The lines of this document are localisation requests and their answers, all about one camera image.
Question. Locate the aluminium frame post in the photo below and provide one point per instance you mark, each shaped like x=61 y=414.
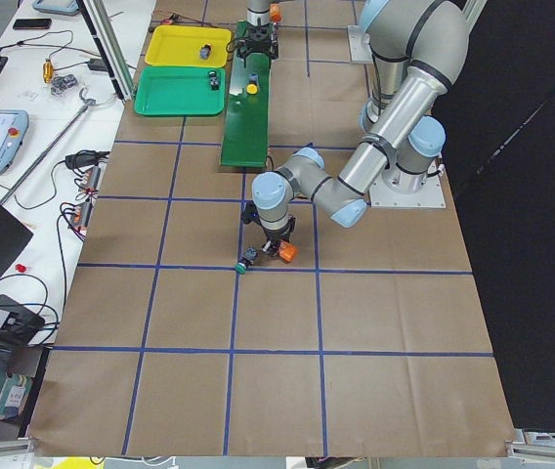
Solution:
x=95 y=15

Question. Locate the green push button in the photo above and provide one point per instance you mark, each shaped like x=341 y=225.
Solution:
x=214 y=80
x=247 y=260

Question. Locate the green conveyor belt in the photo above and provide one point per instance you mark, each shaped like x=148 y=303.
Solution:
x=246 y=131

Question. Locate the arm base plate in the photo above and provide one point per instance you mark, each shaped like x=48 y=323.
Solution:
x=359 y=45
x=411 y=180

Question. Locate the black power adapter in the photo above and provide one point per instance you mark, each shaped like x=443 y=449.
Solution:
x=96 y=65

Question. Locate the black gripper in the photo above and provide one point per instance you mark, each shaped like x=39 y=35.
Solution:
x=276 y=234
x=258 y=35

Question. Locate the black smartphone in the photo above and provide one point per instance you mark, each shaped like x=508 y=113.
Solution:
x=32 y=24

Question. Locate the yellow plastic tray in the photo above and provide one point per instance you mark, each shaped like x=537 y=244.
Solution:
x=178 y=45

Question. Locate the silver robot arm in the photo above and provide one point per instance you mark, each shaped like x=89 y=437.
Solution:
x=418 y=50
x=257 y=14

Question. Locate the metal grabber tool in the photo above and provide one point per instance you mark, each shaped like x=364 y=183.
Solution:
x=87 y=103

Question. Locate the yellow push button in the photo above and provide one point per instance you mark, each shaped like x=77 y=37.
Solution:
x=252 y=87
x=205 y=52

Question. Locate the green plastic tray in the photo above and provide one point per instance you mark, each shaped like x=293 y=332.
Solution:
x=178 y=91

